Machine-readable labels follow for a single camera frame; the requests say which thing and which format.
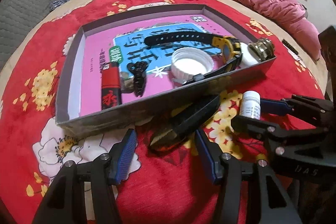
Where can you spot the black yellow wristwatch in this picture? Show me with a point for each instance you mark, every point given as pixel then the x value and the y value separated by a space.
pixel 229 46

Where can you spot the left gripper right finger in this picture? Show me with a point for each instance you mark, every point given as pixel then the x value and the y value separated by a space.
pixel 267 202

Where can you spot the grey cardboard box tray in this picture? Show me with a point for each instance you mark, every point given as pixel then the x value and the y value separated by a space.
pixel 133 108

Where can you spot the beige bed sheet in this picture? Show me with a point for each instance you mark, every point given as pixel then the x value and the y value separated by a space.
pixel 317 68

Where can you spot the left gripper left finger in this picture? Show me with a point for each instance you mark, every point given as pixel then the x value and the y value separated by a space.
pixel 64 201

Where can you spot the grey quilted headboard cover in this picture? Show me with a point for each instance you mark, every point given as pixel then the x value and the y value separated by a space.
pixel 18 18

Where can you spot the white pill bottle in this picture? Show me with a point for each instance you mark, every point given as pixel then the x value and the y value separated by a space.
pixel 250 105

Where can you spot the metal glass ink bottle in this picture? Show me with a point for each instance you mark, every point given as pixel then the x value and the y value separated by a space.
pixel 263 48

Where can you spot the red lighter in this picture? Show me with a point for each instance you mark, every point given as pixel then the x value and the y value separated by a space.
pixel 110 86

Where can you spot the red floral blanket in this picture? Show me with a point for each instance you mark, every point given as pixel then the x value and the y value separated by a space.
pixel 172 189

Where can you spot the black hair clip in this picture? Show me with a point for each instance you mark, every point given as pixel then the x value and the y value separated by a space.
pixel 138 70

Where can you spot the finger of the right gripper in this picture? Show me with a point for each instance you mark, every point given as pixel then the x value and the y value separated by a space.
pixel 276 107
pixel 255 128

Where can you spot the blue patterned cloth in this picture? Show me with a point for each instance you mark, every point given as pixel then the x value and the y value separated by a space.
pixel 57 3

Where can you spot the white plastic bottle cap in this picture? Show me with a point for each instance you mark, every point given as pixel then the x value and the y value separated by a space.
pixel 188 62

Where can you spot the white earbuds case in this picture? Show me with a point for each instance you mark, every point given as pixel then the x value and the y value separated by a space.
pixel 248 58

